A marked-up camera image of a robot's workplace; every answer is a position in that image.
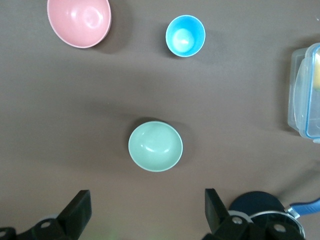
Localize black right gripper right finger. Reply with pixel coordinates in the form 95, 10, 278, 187
201, 188, 253, 240

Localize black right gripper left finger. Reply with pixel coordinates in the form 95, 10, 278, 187
32, 189, 92, 240

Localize green bowl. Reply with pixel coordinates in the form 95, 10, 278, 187
128, 121, 184, 173

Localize pink bowl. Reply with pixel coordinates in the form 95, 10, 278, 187
47, 0, 112, 49

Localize clear plastic lidded container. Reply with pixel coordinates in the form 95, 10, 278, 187
287, 42, 320, 144

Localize yellow lemon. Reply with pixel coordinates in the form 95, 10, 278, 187
315, 49, 320, 91

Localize blue cup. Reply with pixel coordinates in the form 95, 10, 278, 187
165, 14, 207, 58

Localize saucepan with blue handle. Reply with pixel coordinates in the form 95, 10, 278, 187
228, 191, 320, 240

